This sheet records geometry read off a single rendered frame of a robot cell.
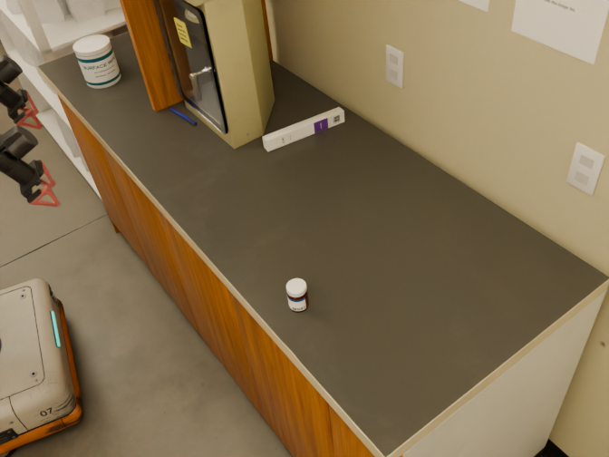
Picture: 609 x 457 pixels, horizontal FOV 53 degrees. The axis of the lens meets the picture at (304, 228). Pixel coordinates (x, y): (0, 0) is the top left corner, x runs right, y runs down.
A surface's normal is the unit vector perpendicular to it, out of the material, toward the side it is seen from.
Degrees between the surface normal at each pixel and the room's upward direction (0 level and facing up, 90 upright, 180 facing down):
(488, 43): 90
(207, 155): 0
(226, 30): 90
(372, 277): 0
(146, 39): 90
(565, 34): 90
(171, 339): 0
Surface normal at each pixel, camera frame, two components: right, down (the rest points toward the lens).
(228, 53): 0.59, 0.53
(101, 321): -0.09, -0.71
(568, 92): -0.80, 0.47
